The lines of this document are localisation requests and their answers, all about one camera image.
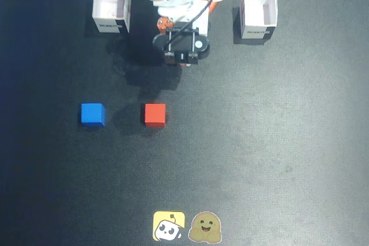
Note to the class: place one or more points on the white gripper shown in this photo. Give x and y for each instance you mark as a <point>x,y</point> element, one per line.
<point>164,26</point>

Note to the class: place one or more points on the red cube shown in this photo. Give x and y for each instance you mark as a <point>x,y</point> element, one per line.
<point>155,113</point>

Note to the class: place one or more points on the blue cube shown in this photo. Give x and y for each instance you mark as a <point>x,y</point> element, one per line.
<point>91,113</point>

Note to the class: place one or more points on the white paper box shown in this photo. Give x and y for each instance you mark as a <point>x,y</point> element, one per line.
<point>111,25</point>
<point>256,31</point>

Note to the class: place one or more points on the yellow robot sticker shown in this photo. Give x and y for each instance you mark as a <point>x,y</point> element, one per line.
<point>168,226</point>

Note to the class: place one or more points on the hugging face emoji sticker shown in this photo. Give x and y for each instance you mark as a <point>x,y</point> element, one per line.
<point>205,227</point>

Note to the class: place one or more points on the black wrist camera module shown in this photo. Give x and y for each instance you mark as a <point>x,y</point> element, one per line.
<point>184,44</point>

